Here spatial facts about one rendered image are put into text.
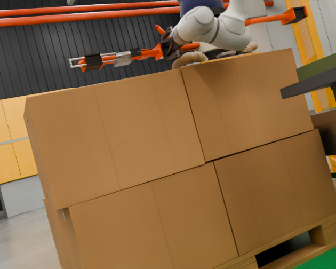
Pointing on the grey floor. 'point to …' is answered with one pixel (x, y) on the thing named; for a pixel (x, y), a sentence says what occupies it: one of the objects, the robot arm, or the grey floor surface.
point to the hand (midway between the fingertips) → (162, 51)
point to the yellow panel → (13, 157)
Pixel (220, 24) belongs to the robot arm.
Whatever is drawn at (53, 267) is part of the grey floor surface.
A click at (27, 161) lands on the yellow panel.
